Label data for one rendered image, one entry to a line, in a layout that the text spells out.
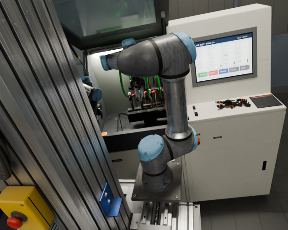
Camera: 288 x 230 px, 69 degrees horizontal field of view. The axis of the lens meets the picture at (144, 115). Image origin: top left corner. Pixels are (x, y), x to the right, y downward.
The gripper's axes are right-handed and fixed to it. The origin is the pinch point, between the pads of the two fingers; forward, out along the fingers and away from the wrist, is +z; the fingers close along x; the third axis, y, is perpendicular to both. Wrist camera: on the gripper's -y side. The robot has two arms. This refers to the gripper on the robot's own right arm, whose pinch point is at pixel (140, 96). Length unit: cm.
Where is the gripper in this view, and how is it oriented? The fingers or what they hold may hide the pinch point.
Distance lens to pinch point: 133.3
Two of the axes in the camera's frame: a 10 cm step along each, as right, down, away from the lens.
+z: 1.8, 8.3, 5.3
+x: 9.8, -1.4, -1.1
